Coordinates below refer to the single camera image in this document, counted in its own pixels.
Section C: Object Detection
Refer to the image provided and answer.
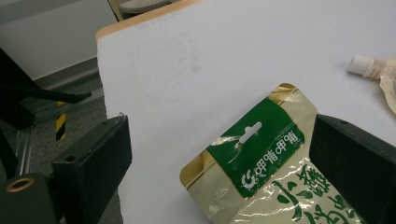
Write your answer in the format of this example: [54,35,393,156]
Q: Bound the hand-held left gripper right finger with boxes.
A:
[308,113,396,224]

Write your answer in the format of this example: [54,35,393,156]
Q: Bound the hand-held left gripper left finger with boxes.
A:
[51,115,134,224]

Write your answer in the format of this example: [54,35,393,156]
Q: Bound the green and beige snack packet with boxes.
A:
[179,82,369,224]

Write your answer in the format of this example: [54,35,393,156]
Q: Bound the spout pouch with white cap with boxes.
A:
[346,54,396,115]

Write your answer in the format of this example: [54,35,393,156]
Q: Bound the yellow and black striped tape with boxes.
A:
[54,100,68,141]

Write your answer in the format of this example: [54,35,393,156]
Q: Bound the black metal stand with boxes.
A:
[0,46,93,181]

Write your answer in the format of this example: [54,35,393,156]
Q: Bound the white cabinet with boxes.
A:
[0,0,119,81]

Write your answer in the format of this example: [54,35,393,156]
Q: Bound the grey chair base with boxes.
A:
[117,0,174,15]

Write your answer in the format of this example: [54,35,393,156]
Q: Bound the aluminium floor rail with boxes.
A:
[13,88,106,179]

